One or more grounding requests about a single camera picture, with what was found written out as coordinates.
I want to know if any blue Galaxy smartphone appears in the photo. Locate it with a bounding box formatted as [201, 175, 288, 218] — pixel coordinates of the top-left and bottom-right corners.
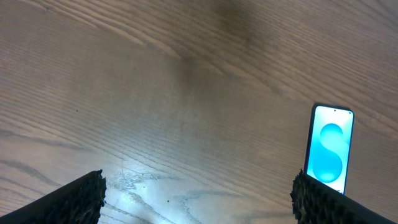
[303, 103, 354, 195]

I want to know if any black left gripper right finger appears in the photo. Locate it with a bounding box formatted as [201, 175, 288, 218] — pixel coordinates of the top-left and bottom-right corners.
[290, 171, 394, 224]

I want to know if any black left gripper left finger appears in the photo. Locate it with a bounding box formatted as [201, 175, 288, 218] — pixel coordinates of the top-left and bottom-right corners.
[1, 170, 106, 224]

